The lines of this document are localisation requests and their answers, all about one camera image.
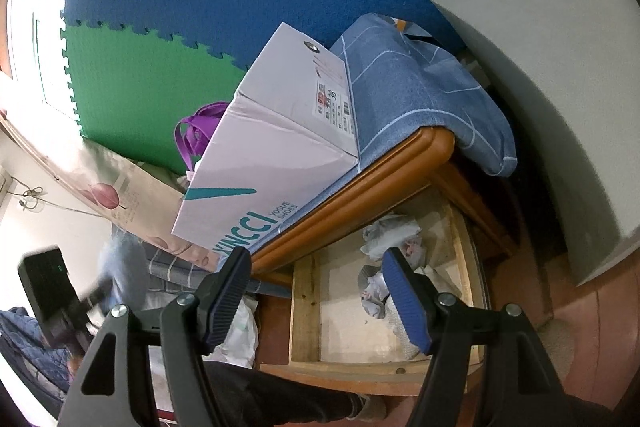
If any grey floral underwear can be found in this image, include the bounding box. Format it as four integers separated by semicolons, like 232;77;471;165
357;241;432;320

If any light grey underwear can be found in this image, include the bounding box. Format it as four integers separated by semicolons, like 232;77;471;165
360;213;422;261

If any wooden drawer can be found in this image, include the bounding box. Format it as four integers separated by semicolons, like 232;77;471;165
259;188;489;397

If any white plastic bag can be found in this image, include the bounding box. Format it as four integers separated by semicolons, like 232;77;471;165
203;296;258;369

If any blue quilted jacket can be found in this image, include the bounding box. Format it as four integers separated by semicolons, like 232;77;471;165
1;307;70;398

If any black trouser leg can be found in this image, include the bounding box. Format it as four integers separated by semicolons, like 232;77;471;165
204;362;363;426

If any wooden nightstand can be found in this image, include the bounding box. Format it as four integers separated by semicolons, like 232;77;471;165
253;128;516;397

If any floral beige pillow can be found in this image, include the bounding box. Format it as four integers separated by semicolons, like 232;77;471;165
26;136;220;272

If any green foam mat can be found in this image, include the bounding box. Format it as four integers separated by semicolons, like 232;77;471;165
62;23;245;174

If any white shoe box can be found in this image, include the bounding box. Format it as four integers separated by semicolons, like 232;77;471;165
172;24;358;256

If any blue checked cloth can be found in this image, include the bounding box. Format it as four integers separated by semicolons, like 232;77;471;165
251;14;518;261

